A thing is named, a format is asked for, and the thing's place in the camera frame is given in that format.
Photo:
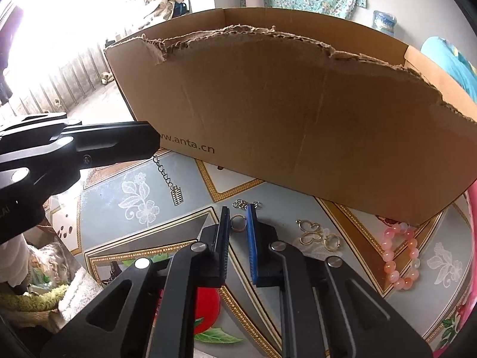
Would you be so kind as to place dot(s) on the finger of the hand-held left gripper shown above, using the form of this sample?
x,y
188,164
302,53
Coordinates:
x,y
37,116
119,141

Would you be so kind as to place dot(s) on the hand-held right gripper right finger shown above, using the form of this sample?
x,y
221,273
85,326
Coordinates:
x,y
253,246

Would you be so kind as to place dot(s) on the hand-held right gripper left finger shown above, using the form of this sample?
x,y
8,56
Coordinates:
x,y
223,242

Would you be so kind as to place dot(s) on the gold outline charm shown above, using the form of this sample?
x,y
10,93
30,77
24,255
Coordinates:
x,y
299,223

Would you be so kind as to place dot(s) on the brown cardboard box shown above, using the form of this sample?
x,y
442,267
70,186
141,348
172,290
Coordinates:
x,y
298,119

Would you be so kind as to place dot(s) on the beige shoe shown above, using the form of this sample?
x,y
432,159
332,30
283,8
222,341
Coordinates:
x,y
108,77
56,102

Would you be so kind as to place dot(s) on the crinkled plastic bag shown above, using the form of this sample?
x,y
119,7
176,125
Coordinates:
x,y
48,261

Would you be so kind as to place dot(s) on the fruit print tablecloth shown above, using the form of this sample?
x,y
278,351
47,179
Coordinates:
x,y
167,231

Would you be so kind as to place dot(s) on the wheelchair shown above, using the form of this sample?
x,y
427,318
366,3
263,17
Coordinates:
x,y
182,9

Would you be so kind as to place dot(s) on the blue water jug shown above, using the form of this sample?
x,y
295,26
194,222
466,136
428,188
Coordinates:
x,y
384,24

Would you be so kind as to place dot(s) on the teal floral quilt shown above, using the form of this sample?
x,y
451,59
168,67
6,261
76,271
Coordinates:
x,y
454,67

